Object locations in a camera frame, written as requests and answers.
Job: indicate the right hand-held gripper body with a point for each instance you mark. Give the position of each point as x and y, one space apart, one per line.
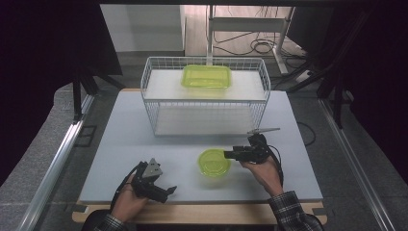
260 150

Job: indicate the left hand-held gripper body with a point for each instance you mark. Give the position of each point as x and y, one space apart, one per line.
146 183

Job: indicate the round yellow-green plastic bowl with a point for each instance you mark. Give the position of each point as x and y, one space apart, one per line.
214 164

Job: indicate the rectangular yellow-green plastic container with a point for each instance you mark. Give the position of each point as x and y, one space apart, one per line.
206 76

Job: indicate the person's right hand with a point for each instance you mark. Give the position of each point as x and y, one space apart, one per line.
266 174

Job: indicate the person's left hand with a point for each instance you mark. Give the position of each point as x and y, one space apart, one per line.
128 205

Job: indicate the light grey table mat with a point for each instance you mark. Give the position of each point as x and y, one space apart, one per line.
134 144

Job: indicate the wooden table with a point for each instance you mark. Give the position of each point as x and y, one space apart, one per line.
205 213

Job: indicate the black metal stand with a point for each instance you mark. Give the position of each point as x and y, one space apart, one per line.
336 96
77 96

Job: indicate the dark curtain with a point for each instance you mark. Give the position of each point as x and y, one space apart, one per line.
38 64
385 80

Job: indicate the white cabinet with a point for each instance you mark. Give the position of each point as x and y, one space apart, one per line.
144 29

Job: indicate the aluminium rail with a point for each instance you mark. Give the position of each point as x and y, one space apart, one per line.
54 170
352 160

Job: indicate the white metal desk frame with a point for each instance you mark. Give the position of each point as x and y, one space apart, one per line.
247 24

